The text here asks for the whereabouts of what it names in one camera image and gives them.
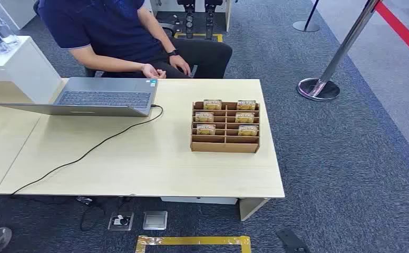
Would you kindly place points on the person's left hand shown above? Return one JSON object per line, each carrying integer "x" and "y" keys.
{"x": 180, "y": 64}

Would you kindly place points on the person's right hand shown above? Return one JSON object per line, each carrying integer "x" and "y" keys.
{"x": 151, "y": 71}

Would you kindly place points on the yellow printed card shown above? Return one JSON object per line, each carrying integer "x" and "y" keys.
{"x": 204, "y": 117}
{"x": 246, "y": 105}
{"x": 248, "y": 131}
{"x": 212, "y": 104}
{"x": 206, "y": 130}
{"x": 245, "y": 118}

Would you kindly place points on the cardboard card holder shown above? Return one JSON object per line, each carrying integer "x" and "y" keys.
{"x": 223, "y": 147}

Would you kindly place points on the person's right forearm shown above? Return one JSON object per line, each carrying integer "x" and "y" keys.
{"x": 106, "y": 63}

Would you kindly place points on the person's left forearm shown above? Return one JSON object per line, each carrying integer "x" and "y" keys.
{"x": 162, "y": 38}

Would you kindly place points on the seated person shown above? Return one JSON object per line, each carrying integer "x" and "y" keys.
{"x": 113, "y": 28}

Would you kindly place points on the black wristwatch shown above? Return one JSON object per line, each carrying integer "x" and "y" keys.
{"x": 173, "y": 53}

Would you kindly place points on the black robot leg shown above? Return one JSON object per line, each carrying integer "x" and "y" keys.
{"x": 209, "y": 21}
{"x": 189, "y": 21}

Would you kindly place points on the grey laptop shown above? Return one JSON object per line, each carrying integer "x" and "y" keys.
{"x": 103, "y": 99}

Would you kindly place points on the light wood desk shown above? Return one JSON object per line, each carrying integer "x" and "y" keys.
{"x": 2, "y": 146}
{"x": 155, "y": 164}

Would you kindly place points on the black power adapter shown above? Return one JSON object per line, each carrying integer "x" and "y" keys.
{"x": 84, "y": 200}

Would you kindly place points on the open floor socket box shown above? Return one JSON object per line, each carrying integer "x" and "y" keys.
{"x": 120, "y": 221}

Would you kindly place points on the white under-desk tray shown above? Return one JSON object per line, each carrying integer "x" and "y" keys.
{"x": 199, "y": 200}

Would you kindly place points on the white cabinet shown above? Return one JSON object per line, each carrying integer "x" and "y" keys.
{"x": 17, "y": 12}

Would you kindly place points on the closed steel floor box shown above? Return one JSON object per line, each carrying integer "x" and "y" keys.
{"x": 155, "y": 220}

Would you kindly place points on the red barrier belt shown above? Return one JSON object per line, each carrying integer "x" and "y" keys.
{"x": 403, "y": 33}

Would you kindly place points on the yellow floor tape frame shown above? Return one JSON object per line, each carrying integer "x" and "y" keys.
{"x": 219, "y": 37}
{"x": 190, "y": 240}

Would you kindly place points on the white display pedestal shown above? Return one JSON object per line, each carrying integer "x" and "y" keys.
{"x": 23, "y": 69}

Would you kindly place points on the dark stanchion post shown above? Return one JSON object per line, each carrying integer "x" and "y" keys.
{"x": 305, "y": 26}

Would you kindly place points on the chrome stanchion post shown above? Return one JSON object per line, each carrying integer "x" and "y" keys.
{"x": 344, "y": 45}

